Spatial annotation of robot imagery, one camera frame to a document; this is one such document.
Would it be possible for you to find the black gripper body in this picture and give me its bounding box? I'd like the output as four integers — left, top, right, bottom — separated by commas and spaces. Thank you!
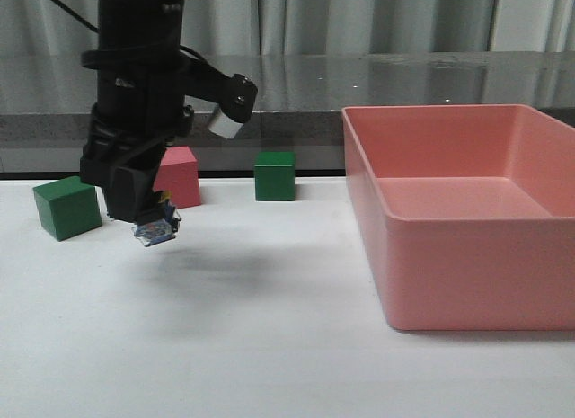
80, 103, 194, 198

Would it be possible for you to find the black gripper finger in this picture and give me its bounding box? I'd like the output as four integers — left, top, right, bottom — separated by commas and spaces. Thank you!
104, 166, 155, 223

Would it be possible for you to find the yellow push button switch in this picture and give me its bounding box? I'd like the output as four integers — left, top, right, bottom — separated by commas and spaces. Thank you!
132, 191, 181, 247

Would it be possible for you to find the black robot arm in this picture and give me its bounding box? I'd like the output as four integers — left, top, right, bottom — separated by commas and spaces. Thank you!
80, 0, 192, 225

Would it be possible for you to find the pink wooden cube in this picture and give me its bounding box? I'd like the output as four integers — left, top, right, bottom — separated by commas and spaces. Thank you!
154, 147, 201, 209

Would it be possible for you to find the green wooden cube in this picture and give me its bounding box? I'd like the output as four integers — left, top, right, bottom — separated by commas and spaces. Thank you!
254, 151, 296, 201
32, 176, 102, 241

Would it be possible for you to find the grey stone counter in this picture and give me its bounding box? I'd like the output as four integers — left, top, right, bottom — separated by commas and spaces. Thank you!
1, 52, 574, 149

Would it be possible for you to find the grey curtain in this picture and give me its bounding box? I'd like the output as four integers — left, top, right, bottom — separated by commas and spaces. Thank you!
0, 0, 575, 58

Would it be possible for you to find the pink plastic bin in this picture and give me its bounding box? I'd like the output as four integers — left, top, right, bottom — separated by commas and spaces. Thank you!
342, 104, 574, 331

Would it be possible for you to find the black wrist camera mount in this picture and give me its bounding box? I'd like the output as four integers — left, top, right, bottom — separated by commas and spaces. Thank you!
182, 55, 258, 139

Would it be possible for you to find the black cable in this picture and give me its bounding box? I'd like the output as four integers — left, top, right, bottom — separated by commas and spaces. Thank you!
35, 0, 101, 33

